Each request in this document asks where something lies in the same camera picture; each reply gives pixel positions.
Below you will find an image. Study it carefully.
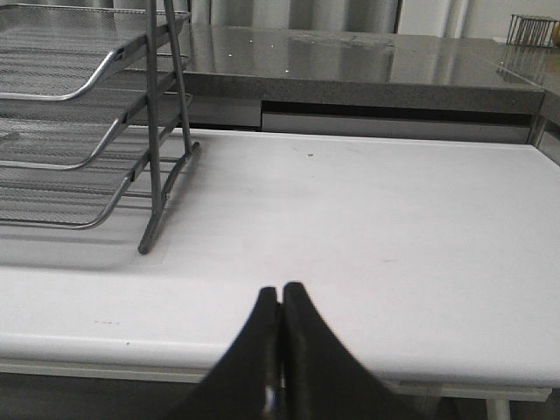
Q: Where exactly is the grey stone counter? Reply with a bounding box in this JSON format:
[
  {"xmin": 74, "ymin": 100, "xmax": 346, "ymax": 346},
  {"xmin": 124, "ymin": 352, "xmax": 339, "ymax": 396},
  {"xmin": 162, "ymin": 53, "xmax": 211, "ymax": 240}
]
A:
[{"xmin": 180, "ymin": 24, "xmax": 559, "ymax": 123}]

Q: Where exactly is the grey metal rack frame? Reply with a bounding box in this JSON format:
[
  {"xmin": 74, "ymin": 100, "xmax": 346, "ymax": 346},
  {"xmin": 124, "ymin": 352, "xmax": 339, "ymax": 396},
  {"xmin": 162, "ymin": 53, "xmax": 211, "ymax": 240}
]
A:
[{"xmin": 137, "ymin": 1, "xmax": 199, "ymax": 255}]

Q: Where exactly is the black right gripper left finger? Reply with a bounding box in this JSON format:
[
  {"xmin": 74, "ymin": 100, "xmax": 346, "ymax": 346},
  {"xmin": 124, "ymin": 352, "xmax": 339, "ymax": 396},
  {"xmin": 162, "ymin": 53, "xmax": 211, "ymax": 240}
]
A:
[{"xmin": 169, "ymin": 287, "xmax": 280, "ymax": 419}]

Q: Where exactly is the small wire basket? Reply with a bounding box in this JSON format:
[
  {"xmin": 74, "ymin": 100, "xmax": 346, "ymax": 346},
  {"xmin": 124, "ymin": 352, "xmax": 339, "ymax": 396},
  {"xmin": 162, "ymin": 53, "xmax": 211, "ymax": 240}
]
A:
[{"xmin": 506, "ymin": 14, "xmax": 559, "ymax": 48}]

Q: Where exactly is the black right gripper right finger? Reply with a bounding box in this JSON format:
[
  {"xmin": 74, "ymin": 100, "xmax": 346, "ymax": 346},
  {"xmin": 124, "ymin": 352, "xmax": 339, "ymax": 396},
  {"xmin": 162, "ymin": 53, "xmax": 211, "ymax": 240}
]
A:
[{"xmin": 283, "ymin": 283, "xmax": 410, "ymax": 419}]

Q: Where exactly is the silver mesh tray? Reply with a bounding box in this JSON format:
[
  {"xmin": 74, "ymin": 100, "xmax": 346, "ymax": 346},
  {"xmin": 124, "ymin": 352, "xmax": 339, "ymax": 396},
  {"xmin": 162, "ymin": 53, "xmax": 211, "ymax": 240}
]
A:
[
  {"xmin": 0, "ymin": 65, "xmax": 193, "ymax": 172},
  {"xmin": 0, "ymin": 143, "xmax": 185, "ymax": 231},
  {"xmin": 0, "ymin": 3, "xmax": 193, "ymax": 102}
]

